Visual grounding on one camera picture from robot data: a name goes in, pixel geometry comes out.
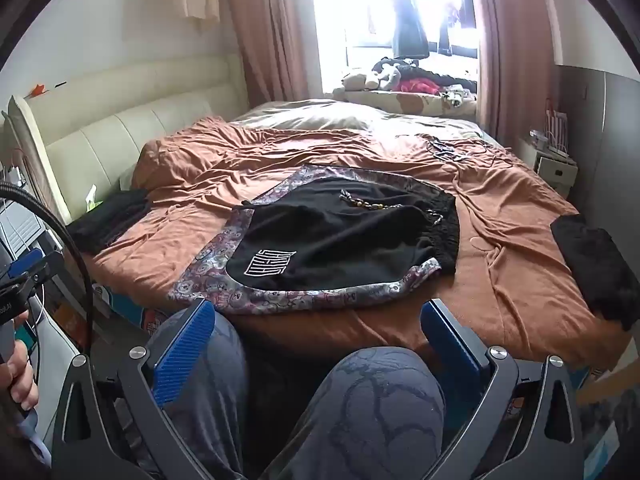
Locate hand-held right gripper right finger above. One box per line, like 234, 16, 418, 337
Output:
419, 298, 588, 480

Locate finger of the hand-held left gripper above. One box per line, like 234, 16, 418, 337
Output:
0, 247, 66, 292

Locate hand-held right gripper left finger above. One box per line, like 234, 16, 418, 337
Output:
50, 297, 218, 480

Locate black pants with patterned trim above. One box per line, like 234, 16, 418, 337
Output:
167, 164, 461, 317

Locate person's left hand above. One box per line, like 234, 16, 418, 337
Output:
0, 339, 41, 413

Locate person's left leg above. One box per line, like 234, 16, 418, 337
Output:
145, 310, 251, 480

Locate person's leg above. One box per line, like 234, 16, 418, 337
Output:
260, 345, 448, 480
145, 310, 251, 480

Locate orange blanket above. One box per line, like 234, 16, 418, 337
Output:
75, 115, 626, 376

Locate black cloth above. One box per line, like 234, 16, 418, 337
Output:
550, 214, 640, 332
65, 189, 153, 256

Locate person's right leg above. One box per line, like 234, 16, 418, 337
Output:
260, 345, 448, 480

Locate cream leaning cushion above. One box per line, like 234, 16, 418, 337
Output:
6, 94, 71, 231

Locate cream padded headboard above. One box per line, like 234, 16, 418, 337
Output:
25, 52, 251, 221

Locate white nightstand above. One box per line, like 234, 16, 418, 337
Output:
517, 132, 581, 198

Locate white and red rack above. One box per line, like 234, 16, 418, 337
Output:
542, 97, 571, 153

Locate patterned window seat cushion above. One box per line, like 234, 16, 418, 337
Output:
332, 87, 478, 116

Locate beige pillow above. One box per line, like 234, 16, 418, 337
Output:
230, 99, 501, 142

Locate red cloth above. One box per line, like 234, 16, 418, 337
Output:
397, 77, 441, 95

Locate black and white plush toy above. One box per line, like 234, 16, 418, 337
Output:
371, 57, 418, 91

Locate beige plush toy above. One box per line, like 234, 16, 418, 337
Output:
332, 71, 373, 98

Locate hanging dark garment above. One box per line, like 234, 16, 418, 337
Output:
437, 0, 476, 56
390, 0, 431, 61

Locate bright window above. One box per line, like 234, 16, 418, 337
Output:
310, 0, 481, 96

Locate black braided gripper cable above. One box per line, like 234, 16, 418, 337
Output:
0, 182, 98, 361

